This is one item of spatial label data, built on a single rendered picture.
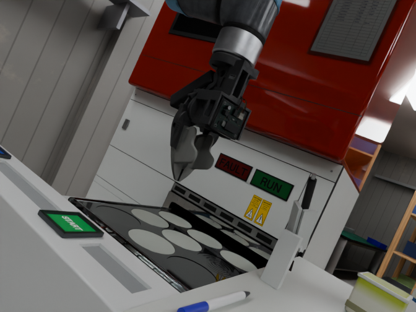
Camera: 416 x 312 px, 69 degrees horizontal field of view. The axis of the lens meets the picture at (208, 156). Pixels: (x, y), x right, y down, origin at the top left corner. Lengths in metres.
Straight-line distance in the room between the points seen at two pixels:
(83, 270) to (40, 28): 2.79
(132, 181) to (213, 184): 0.34
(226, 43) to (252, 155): 0.47
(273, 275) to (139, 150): 0.77
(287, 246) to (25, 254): 0.34
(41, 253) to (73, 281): 0.06
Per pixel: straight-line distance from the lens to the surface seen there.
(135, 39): 3.10
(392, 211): 8.62
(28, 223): 0.39
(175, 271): 0.56
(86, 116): 2.99
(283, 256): 0.49
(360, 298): 0.59
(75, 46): 3.09
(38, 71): 3.03
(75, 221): 0.41
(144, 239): 0.63
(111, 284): 0.32
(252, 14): 0.52
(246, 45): 0.50
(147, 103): 1.19
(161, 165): 1.06
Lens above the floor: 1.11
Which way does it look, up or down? 1 degrees down
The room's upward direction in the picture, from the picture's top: 25 degrees clockwise
